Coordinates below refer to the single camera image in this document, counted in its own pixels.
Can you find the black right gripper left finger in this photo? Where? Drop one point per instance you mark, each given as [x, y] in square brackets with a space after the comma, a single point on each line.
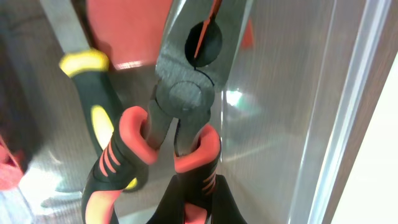
[170, 209]

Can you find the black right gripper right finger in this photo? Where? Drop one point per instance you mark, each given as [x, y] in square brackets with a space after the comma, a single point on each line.
[222, 208]

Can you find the orange black needle-nose pliers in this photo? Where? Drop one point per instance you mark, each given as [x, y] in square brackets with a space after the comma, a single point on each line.
[199, 46]

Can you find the orange scraper wooden handle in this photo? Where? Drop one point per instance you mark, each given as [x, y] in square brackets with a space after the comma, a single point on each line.
[129, 32]

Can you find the clear plastic container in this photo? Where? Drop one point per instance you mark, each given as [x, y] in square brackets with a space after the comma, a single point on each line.
[290, 103]

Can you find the red screwdriver bit holder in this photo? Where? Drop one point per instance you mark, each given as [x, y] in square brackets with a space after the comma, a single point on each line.
[12, 168]

